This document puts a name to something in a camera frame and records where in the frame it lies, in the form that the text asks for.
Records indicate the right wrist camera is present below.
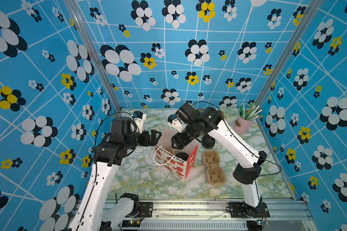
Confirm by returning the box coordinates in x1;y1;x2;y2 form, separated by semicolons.
167;114;187;133

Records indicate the red white paper bag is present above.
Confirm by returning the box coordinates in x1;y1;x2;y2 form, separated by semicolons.
153;129;198;179

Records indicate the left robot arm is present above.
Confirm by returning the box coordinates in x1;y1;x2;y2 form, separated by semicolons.
67;111;162;231

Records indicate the brown pulp cup carrier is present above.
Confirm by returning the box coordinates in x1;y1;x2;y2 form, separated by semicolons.
202;150;227;186

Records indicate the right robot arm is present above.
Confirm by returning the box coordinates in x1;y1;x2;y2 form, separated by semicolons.
153;103;269;219

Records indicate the pink straw holder cup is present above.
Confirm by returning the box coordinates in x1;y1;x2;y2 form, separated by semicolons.
233;115;253;134

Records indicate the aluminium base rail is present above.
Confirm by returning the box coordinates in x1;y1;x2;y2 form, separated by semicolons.
66;199;307;231

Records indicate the black cup lid stack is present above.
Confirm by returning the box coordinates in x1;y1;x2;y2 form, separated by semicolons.
201;135;216;149

